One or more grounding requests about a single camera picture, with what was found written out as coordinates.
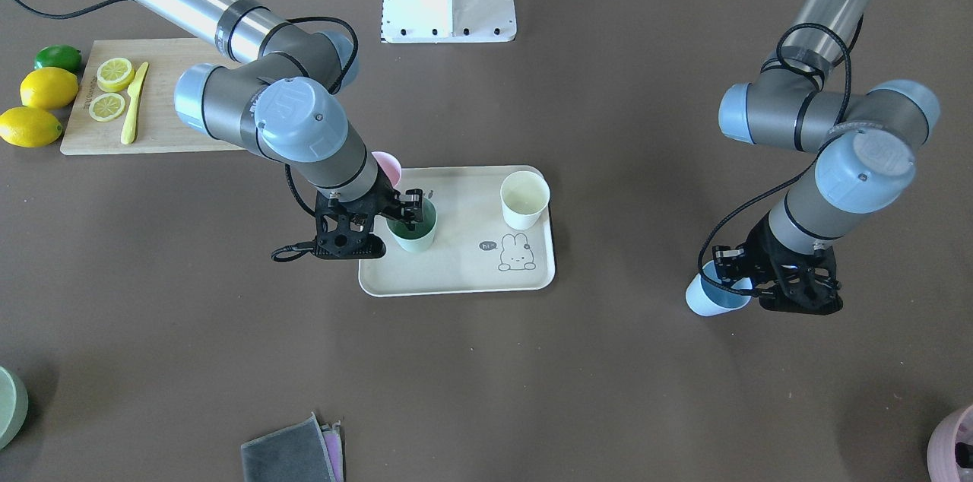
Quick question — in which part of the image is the pink folded cloth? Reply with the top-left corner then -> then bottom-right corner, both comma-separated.
320,422 -> 345,482

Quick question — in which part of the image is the lemon slice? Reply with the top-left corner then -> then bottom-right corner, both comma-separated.
87,93 -> 126,122
95,57 -> 136,94

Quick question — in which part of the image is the upper lemon slice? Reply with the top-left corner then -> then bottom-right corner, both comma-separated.
95,57 -> 136,94

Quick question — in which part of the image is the upper whole lemon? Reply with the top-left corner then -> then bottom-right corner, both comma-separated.
20,67 -> 79,110

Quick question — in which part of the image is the lower lemon slice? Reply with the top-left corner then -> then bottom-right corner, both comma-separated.
87,93 -> 126,122

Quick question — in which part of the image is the blue cup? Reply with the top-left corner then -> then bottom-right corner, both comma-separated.
685,274 -> 751,316

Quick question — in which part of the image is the green lime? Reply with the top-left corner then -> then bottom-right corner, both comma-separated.
33,43 -> 83,73

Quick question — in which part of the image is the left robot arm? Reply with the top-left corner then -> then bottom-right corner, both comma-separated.
686,0 -> 940,316

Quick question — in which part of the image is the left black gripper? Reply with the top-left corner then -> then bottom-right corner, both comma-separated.
712,215 -> 844,316

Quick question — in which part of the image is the lower whole lemon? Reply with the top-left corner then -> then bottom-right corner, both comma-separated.
1,106 -> 63,148

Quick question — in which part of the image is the yellow plastic knife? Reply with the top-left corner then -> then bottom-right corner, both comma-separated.
119,62 -> 150,145

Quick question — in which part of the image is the pink cup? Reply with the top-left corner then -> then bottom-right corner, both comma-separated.
372,151 -> 403,188

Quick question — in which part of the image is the whole lemon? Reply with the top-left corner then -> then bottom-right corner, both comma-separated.
1,106 -> 63,148
20,67 -> 79,110

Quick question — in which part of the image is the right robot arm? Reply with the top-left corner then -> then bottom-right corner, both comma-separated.
126,0 -> 424,262

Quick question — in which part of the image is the pink mixing bowl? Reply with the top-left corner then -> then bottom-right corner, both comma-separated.
927,405 -> 972,481

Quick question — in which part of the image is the green cup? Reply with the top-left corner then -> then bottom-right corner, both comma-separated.
385,197 -> 438,253

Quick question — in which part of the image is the white cup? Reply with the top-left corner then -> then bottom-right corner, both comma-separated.
499,170 -> 550,230

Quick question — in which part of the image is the wooden cutting board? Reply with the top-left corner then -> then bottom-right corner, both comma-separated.
60,38 -> 237,155

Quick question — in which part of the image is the beige rabbit tray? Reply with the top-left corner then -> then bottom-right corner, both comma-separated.
359,166 -> 556,297

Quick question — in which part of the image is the green bowl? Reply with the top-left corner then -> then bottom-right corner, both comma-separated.
1,367 -> 29,449

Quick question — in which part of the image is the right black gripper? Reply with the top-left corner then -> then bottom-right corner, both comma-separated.
313,188 -> 425,260

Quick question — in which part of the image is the grey folded cloth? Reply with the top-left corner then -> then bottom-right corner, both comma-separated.
240,415 -> 333,481

